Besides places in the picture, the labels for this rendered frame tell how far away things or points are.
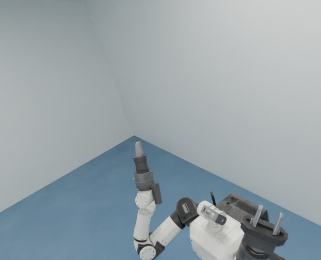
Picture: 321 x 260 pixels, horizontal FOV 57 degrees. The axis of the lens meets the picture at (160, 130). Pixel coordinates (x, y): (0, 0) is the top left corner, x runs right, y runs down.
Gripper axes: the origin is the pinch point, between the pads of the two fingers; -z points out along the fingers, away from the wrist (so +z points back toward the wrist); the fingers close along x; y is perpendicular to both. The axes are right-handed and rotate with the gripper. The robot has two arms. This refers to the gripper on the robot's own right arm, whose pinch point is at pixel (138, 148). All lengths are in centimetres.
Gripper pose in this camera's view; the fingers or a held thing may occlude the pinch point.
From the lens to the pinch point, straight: 137.3
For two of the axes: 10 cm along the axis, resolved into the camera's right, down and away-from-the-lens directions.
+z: 1.7, 9.8, 0.6
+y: -9.9, 1.7, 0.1
